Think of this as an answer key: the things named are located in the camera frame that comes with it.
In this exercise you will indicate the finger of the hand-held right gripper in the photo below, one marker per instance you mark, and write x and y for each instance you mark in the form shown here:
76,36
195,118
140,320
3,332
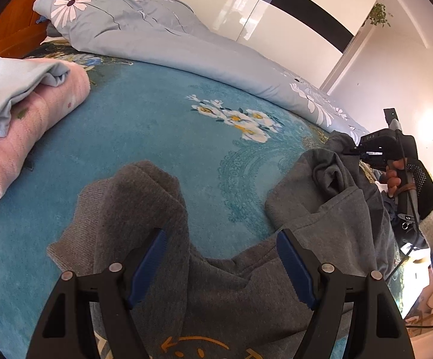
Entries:
352,151

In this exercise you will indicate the white glossy wardrobe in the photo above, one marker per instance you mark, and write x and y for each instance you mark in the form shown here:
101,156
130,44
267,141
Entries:
276,18

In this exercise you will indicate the blue floral bed blanket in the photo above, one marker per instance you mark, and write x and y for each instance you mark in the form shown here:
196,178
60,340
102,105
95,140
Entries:
156,149

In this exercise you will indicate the person's right hand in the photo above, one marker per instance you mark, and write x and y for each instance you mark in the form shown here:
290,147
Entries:
414,187

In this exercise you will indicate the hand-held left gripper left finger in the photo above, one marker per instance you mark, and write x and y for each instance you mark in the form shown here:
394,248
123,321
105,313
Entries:
150,260

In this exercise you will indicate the folded pink towel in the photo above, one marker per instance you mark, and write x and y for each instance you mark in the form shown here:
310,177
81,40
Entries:
40,127

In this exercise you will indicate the hanging green plant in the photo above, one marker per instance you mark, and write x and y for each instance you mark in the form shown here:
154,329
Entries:
379,14

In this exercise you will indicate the grey sweatshirt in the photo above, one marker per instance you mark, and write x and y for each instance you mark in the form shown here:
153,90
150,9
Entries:
235,261

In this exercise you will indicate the wooden headboard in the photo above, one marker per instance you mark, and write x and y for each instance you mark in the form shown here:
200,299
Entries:
18,7

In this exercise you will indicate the grey-blue floral duvet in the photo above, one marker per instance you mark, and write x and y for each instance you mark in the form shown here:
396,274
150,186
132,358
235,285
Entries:
171,41

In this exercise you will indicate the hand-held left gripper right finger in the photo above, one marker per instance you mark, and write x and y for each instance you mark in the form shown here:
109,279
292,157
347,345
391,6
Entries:
293,261

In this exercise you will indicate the folded light blue cloth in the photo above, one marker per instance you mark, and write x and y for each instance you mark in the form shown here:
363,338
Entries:
11,89

